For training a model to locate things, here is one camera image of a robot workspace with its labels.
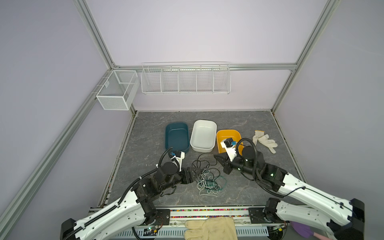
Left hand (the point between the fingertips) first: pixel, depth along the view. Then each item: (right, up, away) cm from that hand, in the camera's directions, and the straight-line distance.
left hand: (196, 173), depth 70 cm
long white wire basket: (-7, +54, +28) cm, 62 cm away
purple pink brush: (+52, -27, -1) cm, 58 cm away
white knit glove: (+47, +14, +32) cm, 58 cm away
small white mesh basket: (-53, +47, +32) cm, 78 cm away
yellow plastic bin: (+19, +16, +36) cm, 44 cm away
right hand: (+9, +8, -1) cm, 12 cm away
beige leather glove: (+10, -26, 0) cm, 28 cm away
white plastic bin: (+4, +14, +35) cm, 38 cm away
